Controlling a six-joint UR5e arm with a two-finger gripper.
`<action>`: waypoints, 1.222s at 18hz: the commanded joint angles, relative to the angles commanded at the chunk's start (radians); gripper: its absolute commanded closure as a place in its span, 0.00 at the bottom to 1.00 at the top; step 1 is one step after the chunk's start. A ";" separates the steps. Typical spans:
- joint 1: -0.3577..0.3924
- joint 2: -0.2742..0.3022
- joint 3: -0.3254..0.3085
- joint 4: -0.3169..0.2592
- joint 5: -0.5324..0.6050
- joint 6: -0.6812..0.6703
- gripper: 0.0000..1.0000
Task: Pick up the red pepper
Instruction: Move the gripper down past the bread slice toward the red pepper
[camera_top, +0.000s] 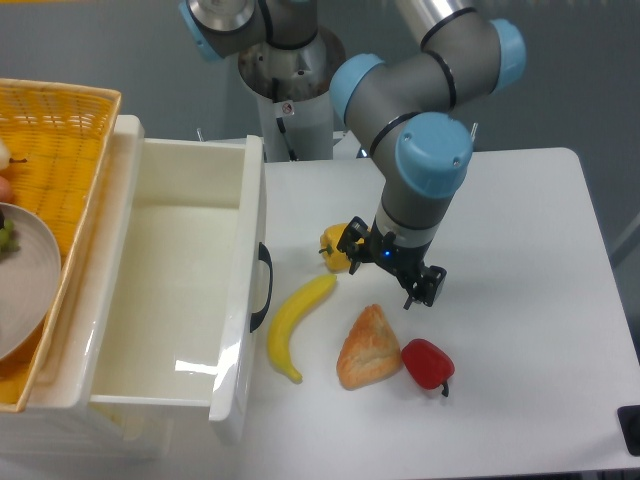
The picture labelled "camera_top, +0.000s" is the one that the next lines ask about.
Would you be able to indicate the orange peach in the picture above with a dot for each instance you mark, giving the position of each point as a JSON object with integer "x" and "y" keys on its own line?
{"x": 6, "y": 191}

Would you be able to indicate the yellow banana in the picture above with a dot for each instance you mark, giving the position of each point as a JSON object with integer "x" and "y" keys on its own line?
{"x": 286, "y": 319}

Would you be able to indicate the green grapes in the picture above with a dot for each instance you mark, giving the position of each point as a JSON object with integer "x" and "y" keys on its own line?
{"x": 8, "y": 243}

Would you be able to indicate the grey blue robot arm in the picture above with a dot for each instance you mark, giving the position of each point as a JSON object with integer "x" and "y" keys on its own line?
{"x": 401, "y": 115}

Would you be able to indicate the triangular puff pastry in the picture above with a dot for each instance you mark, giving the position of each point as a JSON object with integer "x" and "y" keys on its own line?
{"x": 371, "y": 351}

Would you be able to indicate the red bell pepper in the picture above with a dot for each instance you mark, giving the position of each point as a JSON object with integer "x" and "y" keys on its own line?
{"x": 428, "y": 365}

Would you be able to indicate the white pear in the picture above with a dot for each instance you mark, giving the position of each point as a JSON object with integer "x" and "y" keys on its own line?
{"x": 6, "y": 157}

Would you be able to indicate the yellow woven basket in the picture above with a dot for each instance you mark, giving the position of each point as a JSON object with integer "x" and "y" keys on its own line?
{"x": 62, "y": 132}

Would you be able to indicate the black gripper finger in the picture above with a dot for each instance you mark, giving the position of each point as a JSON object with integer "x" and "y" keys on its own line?
{"x": 423, "y": 285}
{"x": 354, "y": 243}

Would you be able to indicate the white plastic drawer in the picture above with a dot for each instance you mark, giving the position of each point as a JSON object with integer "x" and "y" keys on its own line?
{"x": 178, "y": 329}

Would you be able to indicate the black drawer handle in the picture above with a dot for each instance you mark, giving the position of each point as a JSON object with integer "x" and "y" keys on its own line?
{"x": 265, "y": 279}

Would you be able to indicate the black object at table edge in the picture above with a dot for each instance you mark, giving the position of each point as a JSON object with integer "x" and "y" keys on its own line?
{"x": 629, "y": 420}

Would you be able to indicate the yellow bell pepper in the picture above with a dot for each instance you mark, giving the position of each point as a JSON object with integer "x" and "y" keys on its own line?
{"x": 334, "y": 260}

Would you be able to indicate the grey plate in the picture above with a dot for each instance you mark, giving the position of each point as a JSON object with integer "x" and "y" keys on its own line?
{"x": 29, "y": 277}

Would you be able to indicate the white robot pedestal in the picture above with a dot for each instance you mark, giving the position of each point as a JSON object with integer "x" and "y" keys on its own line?
{"x": 291, "y": 89}

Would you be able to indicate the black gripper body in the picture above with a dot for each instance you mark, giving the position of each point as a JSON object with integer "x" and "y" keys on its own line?
{"x": 406, "y": 264}

